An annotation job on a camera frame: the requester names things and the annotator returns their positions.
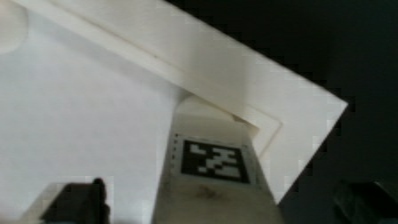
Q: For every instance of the white square tabletop part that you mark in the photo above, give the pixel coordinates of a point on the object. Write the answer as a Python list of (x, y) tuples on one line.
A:
[(105, 59)]

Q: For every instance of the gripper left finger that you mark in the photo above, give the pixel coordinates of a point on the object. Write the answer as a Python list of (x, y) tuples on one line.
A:
[(78, 206)]

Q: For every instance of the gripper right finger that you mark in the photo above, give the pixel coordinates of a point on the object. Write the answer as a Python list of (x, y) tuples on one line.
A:
[(366, 203)]

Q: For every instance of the white table leg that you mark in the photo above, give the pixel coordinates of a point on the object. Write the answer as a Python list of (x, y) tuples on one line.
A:
[(213, 190)]

